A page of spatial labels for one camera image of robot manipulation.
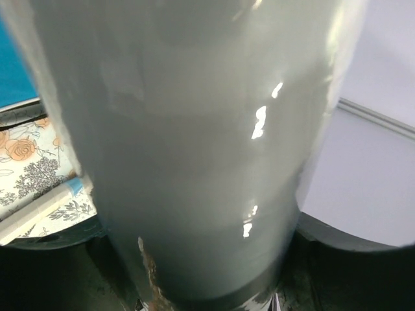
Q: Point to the right blue badminton racket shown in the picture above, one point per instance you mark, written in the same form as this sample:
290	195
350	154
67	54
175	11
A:
23	219

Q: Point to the blue sport racket cover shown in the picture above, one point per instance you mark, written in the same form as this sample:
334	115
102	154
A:
16	87

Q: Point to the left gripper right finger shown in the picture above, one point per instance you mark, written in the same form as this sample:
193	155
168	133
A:
328	269

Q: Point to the white shuttlecock tube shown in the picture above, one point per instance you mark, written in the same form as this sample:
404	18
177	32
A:
196	124

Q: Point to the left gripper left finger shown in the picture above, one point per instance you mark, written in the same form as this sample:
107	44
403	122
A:
73	269

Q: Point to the right aluminium frame post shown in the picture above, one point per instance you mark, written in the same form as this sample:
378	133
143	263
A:
377	118

